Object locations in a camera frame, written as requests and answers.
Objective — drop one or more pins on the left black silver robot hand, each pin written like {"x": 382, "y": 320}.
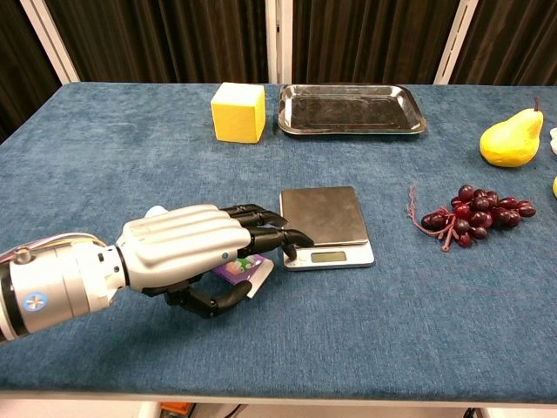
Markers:
{"x": 183, "y": 244}

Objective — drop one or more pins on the silver digital kitchen scale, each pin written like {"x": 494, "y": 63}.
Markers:
{"x": 326, "y": 213}

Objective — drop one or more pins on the blue table cloth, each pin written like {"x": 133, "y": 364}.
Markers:
{"x": 130, "y": 174}

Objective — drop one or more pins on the yellow foam cube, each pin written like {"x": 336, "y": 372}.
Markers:
{"x": 237, "y": 117}

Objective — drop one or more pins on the orange item under table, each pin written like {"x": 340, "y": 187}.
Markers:
{"x": 174, "y": 408}

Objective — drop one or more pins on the black curtain panel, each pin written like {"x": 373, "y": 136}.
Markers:
{"x": 22, "y": 65}
{"x": 365, "y": 39}
{"x": 513, "y": 39}
{"x": 165, "y": 39}

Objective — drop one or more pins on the rectangular metal tray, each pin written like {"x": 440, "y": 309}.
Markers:
{"x": 348, "y": 109}

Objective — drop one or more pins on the dark red grape bunch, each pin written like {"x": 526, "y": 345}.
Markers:
{"x": 478, "y": 213}

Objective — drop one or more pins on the yellow pear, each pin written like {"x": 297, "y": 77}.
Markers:
{"x": 511, "y": 141}

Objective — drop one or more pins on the white flower-shaped palette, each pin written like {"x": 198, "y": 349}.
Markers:
{"x": 554, "y": 141}

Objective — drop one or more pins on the white frame post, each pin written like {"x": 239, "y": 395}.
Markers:
{"x": 457, "y": 41}
{"x": 50, "y": 41}
{"x": 279, "y": 41}

